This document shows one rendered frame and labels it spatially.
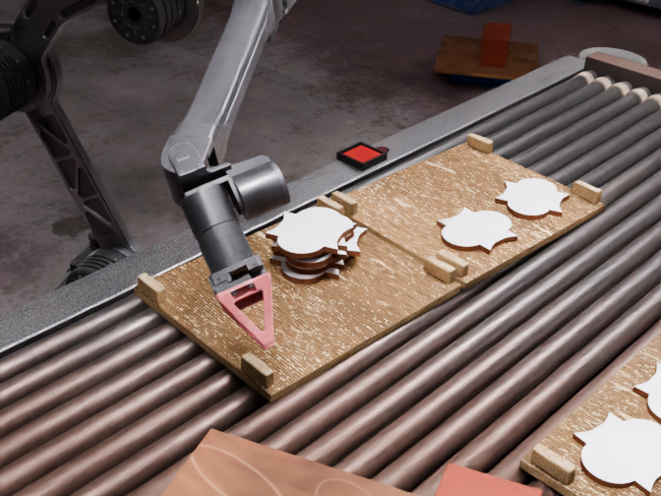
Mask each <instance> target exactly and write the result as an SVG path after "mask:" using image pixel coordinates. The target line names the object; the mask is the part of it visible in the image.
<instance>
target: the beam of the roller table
mask: <svg viewBox="0 0 661 496"><path fill-rule="evenodd" d="M584 63H585V60H582V59H579V58H576V57H572V56H569V55H567V56H564V57H562V58H560V59H558V60H556V61H554V62H551V63H549V64H547V65H545V66H543V67H541V68H538V69H536V70H534V71H532V72H530V73H527V74H525V75H523V76H521V77H519V78H517V79H514V80H512V81H510V82H508V83H506V84H503V85H501V86H499V87H497V88H495V89H493V90H490V91H488V92H486V93H483V94H480V95H478V96H476V97H474V98H472V99H471V100H468V101H466V102H464V103H462V104H460V105H458V106H455V107H453V108H451V109H449V110H447V111H444V112H442V113H440V114H438V115H436V116H434V117H431V118H429V119H427V120H425V121H423V122H420V123H418V124H416V125H414V126H412V127H410V128H407V129H405V130H403V131H401V132H399V133H396V134H394V135H392V136H390V137H388V138H386V139H383V140H381V141H379V142H377V143H376V144H373V145H371V146H372V147H375V148H376V147H386V148H389V149H390V151H389V152H388V156H387V160H385V161H383V162H381V163H378V164H376V165H374V166H372V167H370V168H368V169H366V170H364V171H362V170H360V169H357V168H355V167H353V166H351V165H349V164H347V163H345V162H342V161H340V160H337V161H335V162H333V163H331V164H329V165H327V166H324V167H322V168H320V169H318V170H316V171H313V172H311V173H309V174H307V175H305V176H303V177H300V178H298V179H296V180H294V181H292V182H289V183H287V184H286V185H287V188H288V191H289V195H290V203H289V204H286V205H284V206H281V207H279V208H277V209H274V210H272V211H269V212H267V213H265V214H262V215H260V216H257V217H254V218H251V219H249V220H246V219H245V218H244V216H243V215H241V216H240V215H239V214H238V212H237V211H236V209H235V208H234V209H233V210H234V213H235V214H236V216H237V218H238V223H239V225H240V227H242V229H243V231H244V234H245V236H246V237H247V236H249V235H251V234H254V233H256V232H258V231H260V230H263V229H265V228H267V227H269V226H272V225H274V224H276V223H278V222H280V221H282V220H283V212H288V213H292V214H297V213H299V212H301V211H304V210H306V209H308V208H310V207H312V206H314V205H316V204H317V199H318V198H319V197H321V196H323V195H324V196H326V197H327V198H329V197H331V193H332V192H335V191H338V192H341V191H343V190H345V189H347V188H349V187H351V186H353V185H356V184H358V183H360V182H362V181H364V180H366V179H368V178H370V177H372V176H374V175H376V174H378V173H380V172H382V171H384V170H386V169H388V168H390V167H392V166H394V165H396V164H398V163H400V162H402V161H404V160H407V159H409V158H411V157H413V156H415V155H418V154H420V153H422V152H424V151H426V150H428V149H430V148H432V147H433V146H435V145H437V144H439V143H441V142H443V141H445V140H447V139H449V138H451V137H453V136H455V135H458V134H460V133H462V132H464V131H466V130H468V129H470V128H472V127H474V126H476V125H478V124H480V123H482V122H484V121H486V120H488V119H490V118H492V117H494V116H496V115H498V114H500V113H502V112H504V111H506V110H508V109H511V108H513V107H515V106H517V105H519V104H521V103H523V102H525V101H527V100H529V99H531V98H533V97H535V96H537V95H539V94H540V93H543V92H545V91H547V90H549V89H551V88H553V87H555V86H557V85H559V84H562V83H564V82H566V81H568V80H570V79H572V78H573V77H574V76H575V75H577V74H579V73H581V72H583V69H584ZM199 246H200V245H199V242H198V240H197V239H196V238H195V236H194V234H193V232H192V229H191V228H189V229H187V230H185V231H183V232H180V233H178V234H176V235H174V236H172V237H169V238H167V239H165V240H163V241H161V242H159V243H156V244H154V245H152V246H151V247H149V248H146V249H144V250H142V251H140V252H138V253H136V254H133V255H131V256H129V257H127V258H125V259H122V260H120V261H118V262H116V263H114V264H112V265H109V266H107V267H105V268H103V269H101V270H98V271H96V272H94V273H92V274H90V275H88V276H85V277H83V278H81V279H78V280H76V281H73V282H71V283H69V284H67V285H65V286H62V287H60V288H58V289H56V290H54V291H52V292H49V293H47V294H45V295H43V296H41V297H38V298H37V299H35V300H33V301H31V302H29V303H26V304H24V305H22V306H20V307H18V308H15V309H13V310H11V311H9V312H7V313H5V314H2V315H0V359H1V358H3V357H5V356H7V355H9V354H11V353H13V352H15V351H17V350H19V349H21V348H23V347H25V346H27V345H29V344H31V343H33V342H35V341H38V340H40V339H42V338H45V337H47V336H49V335H51V334H53V333H55V332H57V331H59V330H61V329H63V328H65V327H67V326H69V325H71V324H73V323H75V322H77V321H79V320H81V319H83V318H85V317H86V316H88V315H90V314H92V313H94V312H97V311H99V310H101V309H103V308H105V307H107V306H109V305H111V304H113V303H115V302H117V301H119V300H121V299H123V298H125V297H127V296H129V295H131V294H133V293H135V292H134V286H136V285H138V276H139V275H141V274H143V273H146V274H148V275H149V276H150V277H152V278H155V277H157V276H160V275H162V274H164V273H166V272H169V271H171V270H173V269H175V268H178V267H180V266H182V265H185V264H187V263H189V262H191V261H194V260H196V259H198V258H200V257H203V254H202V252H201V250H200V247H199Z"/></svg>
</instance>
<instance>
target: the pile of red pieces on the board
mask: <svg viewBox="0 0 661 496"><path fill-rule="evenodd" d="M542 495H543V491H542V490H540V489H536V488H533V487H530V486H526V485H523V484H519V483H516V482H513V481H509V480H506V479H503V478H499V477H497V476H493V475H490V474H487V473H483V472H480V471H476V470H473V469H470V468H466V467H463V466H459V465H454V464H447V467H446V469H445V472H444V475H443V477H442V480H441V482H440V485H439V487H438V490H437V492H436V495H435V496H542Z"/></svg>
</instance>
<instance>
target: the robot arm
mask: <svg viewBox="0 0 661 496"><path fill-rule="evenodd" d="M296 1H297V0H233V3H232V11H231V14H230V17H229V19H228V22H227V24H226V27H225V29H224V31H223V33H222V36H221V38H220V40H219V43H218V45H217V47H216V49H215V52H214V54H213V56H212V59H211V61H210V63H209V66H208V68H207V70H206V73H205V75H204V77H203V79H202V82H201V84H200V86H199V89H198V91H197V93H196V95H195V98H194V100H193V102H192V104H191V107H190V109H189V110H188V112H187V114H186V116H185V117H184V119H183V121H182V122H180V123H179V124H178V126H177V129H176V131H175V133H174V135H170V136H169V138H168V141H167V143H166V145H165V147H164V150H163V152H162V154H161V157H160V162H161V165H162V168H163V171H164V174H165V177H166V180H167V184H168V187H169V190H170V193H171V196H172V199H173V201H174V202H175V204H177V205H178V206H180V207H181V208H182V210H183V212H184V215H185V217H186V219H187V221H188V223H189V225H190V227H191V229H192V232H193V234H194V236H195V238H196V239H197V240H198V242H199V245H200V246H199V247H200V250H201V252H202V254H203V256H204V259H205V261H206V263H207V265H208V267H209V270H210V273H211V275H210V276H209V280H210V281H209V283H210V286H211V288H212V291H213V294H214V296H215V298H216V300H217V301H218V302H219V303H220V304H221V305H222V306H221V308H222V310H223V311H224V312H225V313H226V314H227V315H228V316H229V317H231V318H232V319H233V320H234V321H235V322H236V323H237V324H238V325H239V326H240V327H241V328H242V329H243V330H244V331H245V332H246V333H247V334H248V335H249V336H250V337H251V338H252V339H253V340H254V341H255V342H256V343H258V344H259V345H260V346H261V347H262V348H263V349H267V348H269V347H271V346H274V334H273V314H272V296H271V277H270V273H267V272H266V269H265V267H264V264H263V261H262V259H261V257H260V255H259V254H258V255H255V256H254V253H253V251H252V249H251V247H250V245H249V242H248V240H247V238H246V236H245V234H244V231H243V229H242V227H240V225H239V223H238V218H237V216H236V214H235V213H234V210H233V208H232V206H231V204H230V202H229V199H228V197H227V196H230V198H231V200H232V202H233V205H234V207H235V209H236V211H237V212H238V214H239V215H240V216H241V215H243V216H244V218H245V219H246V220H249V219H251V218H254V217H257V216H260V215H262V214H265V213H267V212H269V211H272V210H274V209H277V208H279V207H281V206H284V205H286V204H289V203H290V195H289V191H288V188H287V185H286V182H285V180H284V178H283V175H282V173H281V171H280V170H279V168H278V166H277V165H276V163H275V162H274V161H271V160H270V158H269V157H268V156H267V155H258V156H255V157H252V158H249V159H246V160H243V161H240V162H237V163H234V164H230V162H229V161H228V162H225V163H222V162H223V159H224V157H225V153H226V148H227V141H228V138H229V135H230V132H231V129H232V126H233V124H234V121H235V119H236V116H237V113H238V111H239V108H240V106H241V103H242V101H243V98H244V95H245V93H246V90H247V89H248V86H249V84H250V81H251V78H252V76H253V73H254V71H255V68H256V66H257V63H258V60H259V58H260V55H261V53H262V50H263V48H264V45H265V43H272V41H273V38H274V36H275V33H276V31H277V28H278V25H279V21H280V20H281V19H282V17H283V16H285V15H286V14H287V13H288V11H289V10H290V9H291V7H292V6H293V5H294V3H295V2H296ZM260 301H264V313H265V330H264V331H263V332H262V331H260V330H259V329H258V328H257V327H256V326H255V325H254V324H253V323H252V322H251V321H250V320H249V319H248V318H247V317H246V316H245V315H244V314H243V313H242V312H241V310H242V309H244V308H246V307H249V306H251V305H253V304H255V303H257V302H260Z"/></svg>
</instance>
